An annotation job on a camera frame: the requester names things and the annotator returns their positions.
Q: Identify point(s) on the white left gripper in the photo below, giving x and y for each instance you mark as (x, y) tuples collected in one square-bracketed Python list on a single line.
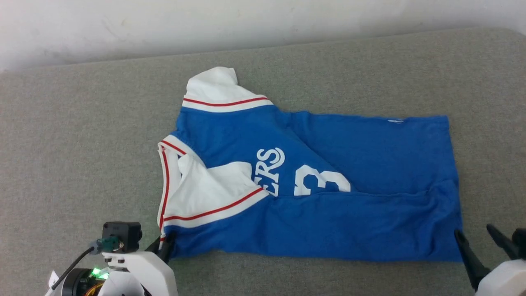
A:
[(152, 271)]

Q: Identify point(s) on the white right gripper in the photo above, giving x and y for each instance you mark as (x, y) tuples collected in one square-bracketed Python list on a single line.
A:
[(505, 279)]

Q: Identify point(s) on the blue white red-striped jersey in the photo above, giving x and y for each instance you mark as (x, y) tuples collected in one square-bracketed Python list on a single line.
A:
[(328, 222)]

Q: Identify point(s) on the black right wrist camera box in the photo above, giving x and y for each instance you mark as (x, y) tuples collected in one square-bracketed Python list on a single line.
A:
[(520, 242)]

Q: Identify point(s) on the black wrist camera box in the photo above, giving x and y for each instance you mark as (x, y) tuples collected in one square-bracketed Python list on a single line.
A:
[(123, 234), (520, 242)]

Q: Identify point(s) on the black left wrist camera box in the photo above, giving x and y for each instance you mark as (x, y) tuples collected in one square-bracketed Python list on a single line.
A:
[(123, 234)]

